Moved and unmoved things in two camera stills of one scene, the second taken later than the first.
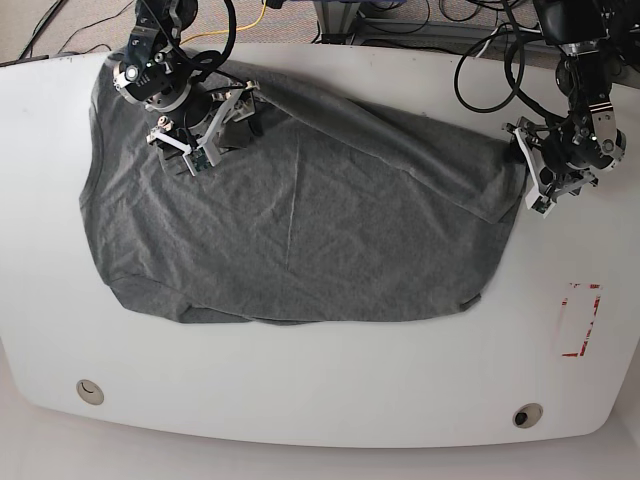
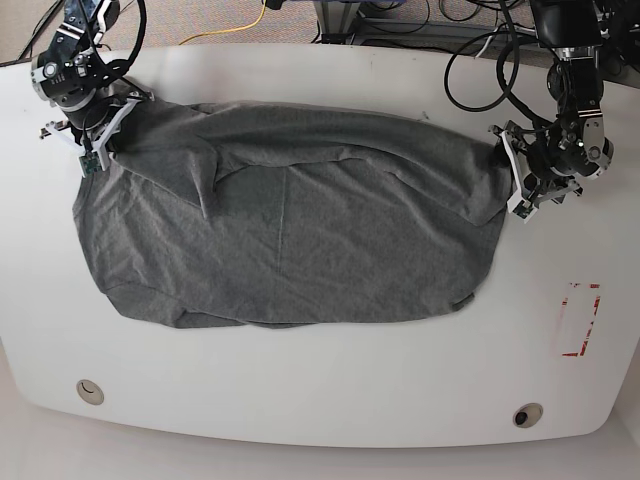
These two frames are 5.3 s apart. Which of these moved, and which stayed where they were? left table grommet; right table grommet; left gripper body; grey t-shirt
Moved: left gripper body
Stayed: left table grommet; grey t-shirt; right table grommet
